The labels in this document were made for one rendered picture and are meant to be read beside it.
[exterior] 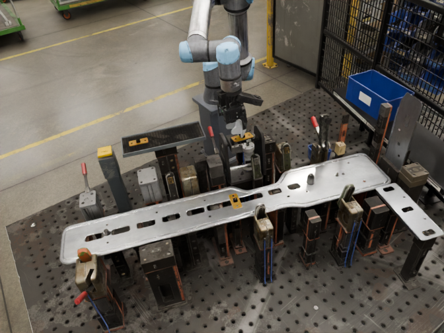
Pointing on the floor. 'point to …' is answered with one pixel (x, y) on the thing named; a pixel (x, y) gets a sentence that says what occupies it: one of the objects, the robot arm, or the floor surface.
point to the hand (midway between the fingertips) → (242, 133)
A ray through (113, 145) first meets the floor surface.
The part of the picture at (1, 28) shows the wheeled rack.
